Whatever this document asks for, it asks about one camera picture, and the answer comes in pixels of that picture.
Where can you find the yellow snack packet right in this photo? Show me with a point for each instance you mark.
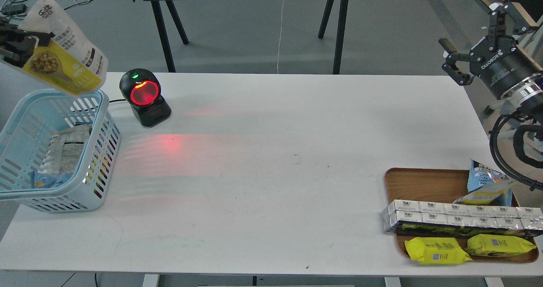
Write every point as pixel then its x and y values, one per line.
pixel 498 245

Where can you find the yellow snack packet left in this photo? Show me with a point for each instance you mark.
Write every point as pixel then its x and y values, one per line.
pixel 436 251

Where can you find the white snack bag in basket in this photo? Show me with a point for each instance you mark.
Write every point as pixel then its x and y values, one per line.
pixel 65 150

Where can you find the blue snack bag in basket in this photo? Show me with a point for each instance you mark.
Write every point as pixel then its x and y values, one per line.
pixel 49 180

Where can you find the black barcode scanner red window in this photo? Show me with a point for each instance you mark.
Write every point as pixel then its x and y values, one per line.
pixel 141 88

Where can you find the brown wooden tray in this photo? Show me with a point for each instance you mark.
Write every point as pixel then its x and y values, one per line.
pixel 436 185

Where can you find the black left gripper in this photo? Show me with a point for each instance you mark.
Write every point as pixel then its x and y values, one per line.
pixel 15 43

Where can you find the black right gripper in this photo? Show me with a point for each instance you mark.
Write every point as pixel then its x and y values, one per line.
pixel 503 68

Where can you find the yellow snack packet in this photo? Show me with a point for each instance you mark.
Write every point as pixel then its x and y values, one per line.
pixel 498 245
pixel 436 251

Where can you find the blue white snack bag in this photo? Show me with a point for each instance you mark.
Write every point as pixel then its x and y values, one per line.
pixel 480 175

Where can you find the black power adapter on floor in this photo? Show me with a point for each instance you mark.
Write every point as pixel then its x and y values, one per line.
pixel 14 9

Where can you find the yellow chickpea snack pouch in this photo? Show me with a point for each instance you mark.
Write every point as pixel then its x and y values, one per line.
pixel 70 62

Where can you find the light blue plastic basket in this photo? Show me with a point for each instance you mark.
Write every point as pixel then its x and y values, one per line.
pixel 25 140

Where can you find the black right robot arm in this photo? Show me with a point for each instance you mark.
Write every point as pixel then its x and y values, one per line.
pixel 527 102

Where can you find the silver boxed snack multipack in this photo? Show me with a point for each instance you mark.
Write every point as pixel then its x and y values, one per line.
pixel 422 218

